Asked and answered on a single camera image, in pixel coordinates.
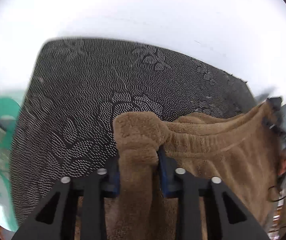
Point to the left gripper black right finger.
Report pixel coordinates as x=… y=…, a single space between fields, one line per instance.
x=226 y=216

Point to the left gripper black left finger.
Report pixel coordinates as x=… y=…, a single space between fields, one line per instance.
x=70 y=198

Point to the brown fleece garment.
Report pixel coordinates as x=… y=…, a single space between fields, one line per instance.
x=240 y=150

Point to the black dotted floral mat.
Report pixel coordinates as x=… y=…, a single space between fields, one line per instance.
x=78 y=87

